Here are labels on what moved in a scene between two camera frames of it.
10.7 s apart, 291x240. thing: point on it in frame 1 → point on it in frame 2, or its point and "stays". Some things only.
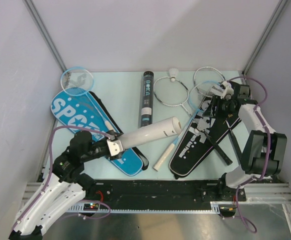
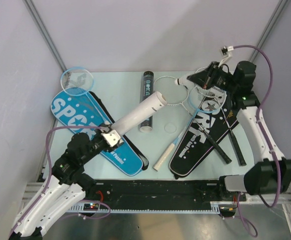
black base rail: x=159 y=191 stays
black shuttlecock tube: x=147 y=96 stays
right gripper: x=215 y=101 → x=205 y=78
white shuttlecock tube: x=166 y=127 → x=158 y=100
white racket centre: x=171 y=92 stays
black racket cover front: x=215 y=117 stays
